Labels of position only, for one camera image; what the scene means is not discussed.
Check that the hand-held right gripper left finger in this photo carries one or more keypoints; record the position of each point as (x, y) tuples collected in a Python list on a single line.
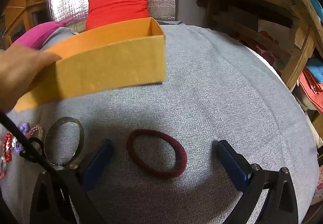
[(97, 164)]

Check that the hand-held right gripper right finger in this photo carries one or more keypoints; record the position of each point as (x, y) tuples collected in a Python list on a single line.
[(233, 167)]

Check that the silver metal bangle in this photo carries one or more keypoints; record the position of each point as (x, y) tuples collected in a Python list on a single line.
[(81, 135)]

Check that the orange cardboard box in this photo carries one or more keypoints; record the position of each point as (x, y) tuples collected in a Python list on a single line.
[(111, 70)]

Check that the person's left hand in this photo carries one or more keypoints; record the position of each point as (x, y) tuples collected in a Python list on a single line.
[(21, 72)]

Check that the pink bags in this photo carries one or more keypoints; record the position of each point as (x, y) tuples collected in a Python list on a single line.
[(311, 90)]

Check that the red flower print poster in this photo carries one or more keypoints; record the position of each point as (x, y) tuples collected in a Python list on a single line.
[(270, 37)]

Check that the magenta cushion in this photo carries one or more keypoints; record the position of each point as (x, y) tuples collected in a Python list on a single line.
[(37, 32)]

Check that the red cushion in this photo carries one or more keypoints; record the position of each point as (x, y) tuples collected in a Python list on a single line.
[(118, 7)]

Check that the orange wooden cabinet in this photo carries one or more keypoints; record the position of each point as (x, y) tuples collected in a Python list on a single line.
[(22, 2)]

